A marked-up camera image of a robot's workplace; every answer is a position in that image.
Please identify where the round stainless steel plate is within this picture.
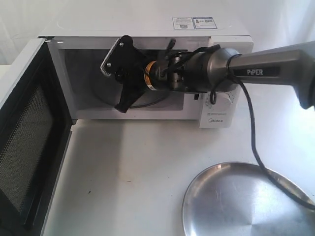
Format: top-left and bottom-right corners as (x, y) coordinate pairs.
(182, 162), (315, 236)

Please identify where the white microwave oven body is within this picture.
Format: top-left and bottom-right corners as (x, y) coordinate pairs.
(39, 17), (253, 128)

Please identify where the white appliance control knob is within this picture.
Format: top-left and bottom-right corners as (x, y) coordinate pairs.
(210, 92), (232, 111)

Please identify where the black camera cable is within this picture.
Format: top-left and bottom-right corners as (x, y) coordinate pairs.
(162, 38), (315, 211)

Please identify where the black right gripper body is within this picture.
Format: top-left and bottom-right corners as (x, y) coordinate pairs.
(115, 48), (149, 113)

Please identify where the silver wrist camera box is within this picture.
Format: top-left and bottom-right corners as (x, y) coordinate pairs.
(100, 35), (135, 77)

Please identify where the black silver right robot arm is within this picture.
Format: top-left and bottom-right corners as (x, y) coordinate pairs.
(102, 38), (315, 113)

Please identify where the blue white label sticker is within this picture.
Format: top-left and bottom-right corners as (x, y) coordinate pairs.
(172, 17), (218, 30)

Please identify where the white microwave door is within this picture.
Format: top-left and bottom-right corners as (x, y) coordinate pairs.
(0, 38), (72, 236)

